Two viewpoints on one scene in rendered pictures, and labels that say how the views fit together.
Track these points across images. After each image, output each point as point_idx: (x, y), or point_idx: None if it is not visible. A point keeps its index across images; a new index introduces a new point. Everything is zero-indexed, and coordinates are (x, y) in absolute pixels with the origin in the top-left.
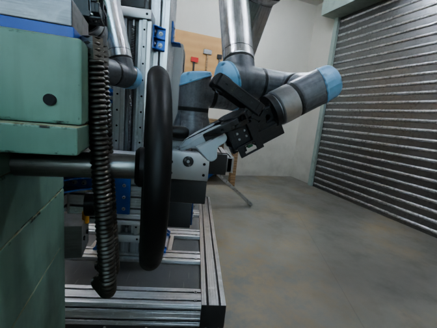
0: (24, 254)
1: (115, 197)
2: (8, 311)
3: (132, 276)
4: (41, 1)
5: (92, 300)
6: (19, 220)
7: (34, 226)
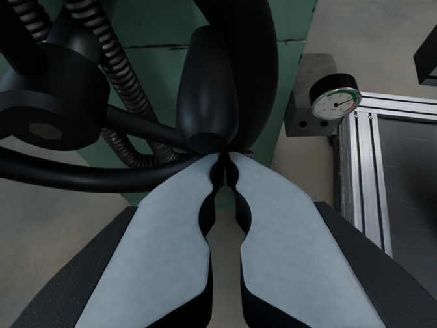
0: (157, 72)
1: (121, 94)
2: None
3: (420, 235)
4: None
5: (356, 190)
6: (138, 37)
7: (181, 57)
